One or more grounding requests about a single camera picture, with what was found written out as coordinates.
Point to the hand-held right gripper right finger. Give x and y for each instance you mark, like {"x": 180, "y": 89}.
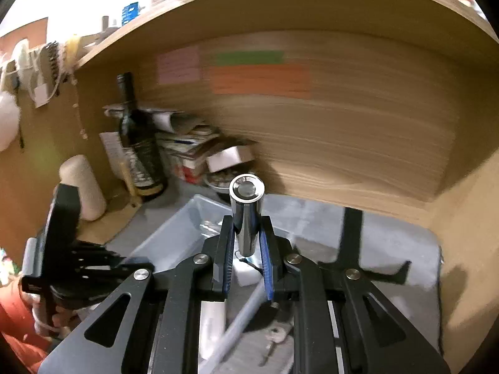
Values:
{"x": 268, "y": 276}

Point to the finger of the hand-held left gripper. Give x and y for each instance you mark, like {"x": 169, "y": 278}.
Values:
{"x": 109, "y": 274}
{"x": 93, "y": 251}

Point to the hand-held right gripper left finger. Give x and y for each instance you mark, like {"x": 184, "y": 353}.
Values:
{"x": 230, "y": 276}

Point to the chrome metal cylinder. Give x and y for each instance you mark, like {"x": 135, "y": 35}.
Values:
{"x": 245, "y": 218}

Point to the clear plastic container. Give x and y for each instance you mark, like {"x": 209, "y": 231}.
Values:
{"x": 183, "y": 230}

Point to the person's left hand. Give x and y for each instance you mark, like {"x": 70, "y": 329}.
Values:
{"x": 58, "y": 319}

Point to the white plug adapter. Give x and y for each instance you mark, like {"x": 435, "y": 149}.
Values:
{"x": 245, "y": 274}

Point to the cream cylinder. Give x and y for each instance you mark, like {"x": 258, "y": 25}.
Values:
{"x": 84, "y": 187}

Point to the bunch of keys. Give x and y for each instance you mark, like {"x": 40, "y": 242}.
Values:
{"x": 273, "y": 339}

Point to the yellow stick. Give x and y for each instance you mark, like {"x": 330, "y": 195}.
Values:
{"x": 130, "y": 181}

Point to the bowl of pebbles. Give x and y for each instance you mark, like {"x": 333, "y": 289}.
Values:
{"x": 220, "y": 182}

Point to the white paper note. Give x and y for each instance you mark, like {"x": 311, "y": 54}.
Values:
{"x": 111, "y": 148}

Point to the dark wine bottle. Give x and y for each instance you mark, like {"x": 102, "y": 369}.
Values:
{"x": 138, "y": 144}

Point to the small white box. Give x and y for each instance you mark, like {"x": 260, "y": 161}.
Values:
{"x": 230, "y": 157}

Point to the grey mat with black pattern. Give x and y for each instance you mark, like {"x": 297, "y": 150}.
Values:
{"x": 390, "y": 241}

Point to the white fluffy pompom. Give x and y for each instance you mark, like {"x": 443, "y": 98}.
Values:
{"x": 7, "y": 119}

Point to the stack of books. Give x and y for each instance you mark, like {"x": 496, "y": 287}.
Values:
{"x": 187, "y": 148}

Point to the white paper tag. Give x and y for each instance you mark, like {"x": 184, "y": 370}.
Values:
{"x": 41, "y": 94}

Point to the rolled newspaper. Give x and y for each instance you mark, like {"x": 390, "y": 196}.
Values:
{"x": 163, "y": 119}

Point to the wooden shelf unit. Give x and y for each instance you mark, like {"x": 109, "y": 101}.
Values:
{"x": 351, "y": 144}

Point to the black and white lace ribbon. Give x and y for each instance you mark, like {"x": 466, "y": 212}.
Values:
{"x": 52, "y": 66}

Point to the yellow lace ribbon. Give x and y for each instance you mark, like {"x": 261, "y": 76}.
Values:
{"x": 72, "y": 54}

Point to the white hanging cloth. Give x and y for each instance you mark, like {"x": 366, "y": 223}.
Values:
{"x": 21, "y": 56}

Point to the orange sticky note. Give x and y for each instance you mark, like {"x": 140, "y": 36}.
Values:
{"x": 261, "y": 81}

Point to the pink sticky note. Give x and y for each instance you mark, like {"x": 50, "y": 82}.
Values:
{"x": 178, "y": 64}

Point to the green sticky note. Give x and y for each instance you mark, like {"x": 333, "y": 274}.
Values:
{"x": 249, "y": 57}

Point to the blue liquid bottle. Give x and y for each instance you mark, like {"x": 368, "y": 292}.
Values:
{"x": 130, "y": 11}

